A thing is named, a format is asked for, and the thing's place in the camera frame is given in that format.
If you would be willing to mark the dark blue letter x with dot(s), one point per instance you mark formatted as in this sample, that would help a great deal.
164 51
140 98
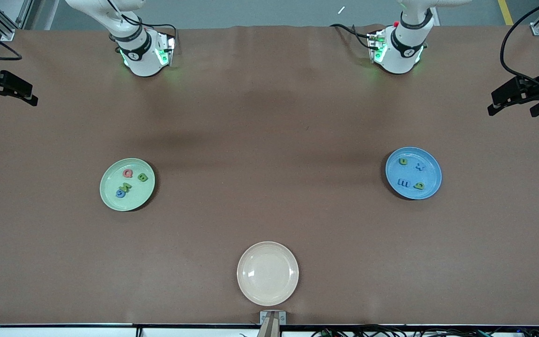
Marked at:
420 166

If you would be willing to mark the green letter B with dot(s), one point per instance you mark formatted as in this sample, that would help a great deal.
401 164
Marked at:
142 177

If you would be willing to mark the cream plate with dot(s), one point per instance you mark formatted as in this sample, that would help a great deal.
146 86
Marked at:
267 274

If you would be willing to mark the pink letter Q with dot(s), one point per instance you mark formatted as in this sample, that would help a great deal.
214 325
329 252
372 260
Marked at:
125 173

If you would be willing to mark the pale green plate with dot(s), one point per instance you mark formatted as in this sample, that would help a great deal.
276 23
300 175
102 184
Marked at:
110 185

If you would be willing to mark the brown table cover sheet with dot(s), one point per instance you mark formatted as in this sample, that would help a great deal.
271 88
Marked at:
269 117

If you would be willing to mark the blue letter G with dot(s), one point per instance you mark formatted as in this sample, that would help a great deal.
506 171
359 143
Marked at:
118 194

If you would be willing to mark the blue plate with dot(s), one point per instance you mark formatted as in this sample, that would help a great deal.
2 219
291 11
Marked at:
431 175

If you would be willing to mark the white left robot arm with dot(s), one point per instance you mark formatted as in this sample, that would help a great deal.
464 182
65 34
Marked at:
403 51

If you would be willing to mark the grey metal camera bracket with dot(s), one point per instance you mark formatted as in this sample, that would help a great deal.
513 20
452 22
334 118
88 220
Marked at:
273 317

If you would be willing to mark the blue lowercase letter m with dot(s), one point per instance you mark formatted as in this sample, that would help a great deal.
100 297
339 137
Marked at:
404 183

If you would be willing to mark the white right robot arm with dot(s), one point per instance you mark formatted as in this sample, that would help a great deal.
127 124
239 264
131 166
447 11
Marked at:
141 56

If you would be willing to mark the green letter N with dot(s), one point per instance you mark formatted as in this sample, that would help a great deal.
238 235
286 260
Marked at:
126 187

